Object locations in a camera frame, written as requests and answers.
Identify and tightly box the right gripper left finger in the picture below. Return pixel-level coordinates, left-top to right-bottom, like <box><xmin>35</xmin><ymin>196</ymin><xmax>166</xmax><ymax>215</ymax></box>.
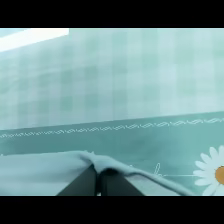
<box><xmin>56</xmin><ymin>164</ymin><xmax>98</xmax><ymax>197</ymax></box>

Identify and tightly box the pale blue garment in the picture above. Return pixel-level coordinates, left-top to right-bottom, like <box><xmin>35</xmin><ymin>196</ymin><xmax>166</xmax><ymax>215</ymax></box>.
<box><xmin>0</xmin><ymin>150</ymin><xmax>195</xmax><ymax>197</ymax></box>

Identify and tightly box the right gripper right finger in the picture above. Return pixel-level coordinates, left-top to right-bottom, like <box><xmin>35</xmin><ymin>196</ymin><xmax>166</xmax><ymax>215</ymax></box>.
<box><xmin>97</xmin><ymin>168</ymin><xmax>147</xmax><ymax>197</ymax></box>

